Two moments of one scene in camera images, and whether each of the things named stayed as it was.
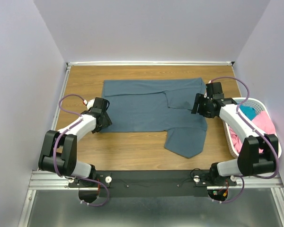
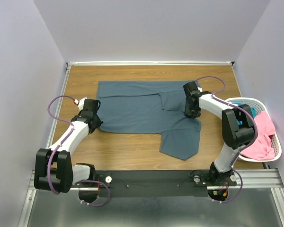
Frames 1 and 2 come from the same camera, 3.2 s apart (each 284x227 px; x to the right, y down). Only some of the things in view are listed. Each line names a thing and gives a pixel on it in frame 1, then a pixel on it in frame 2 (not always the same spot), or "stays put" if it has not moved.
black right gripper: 199,98 -> 195,114
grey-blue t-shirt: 159,105 stays put
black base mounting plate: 115,183 stays put
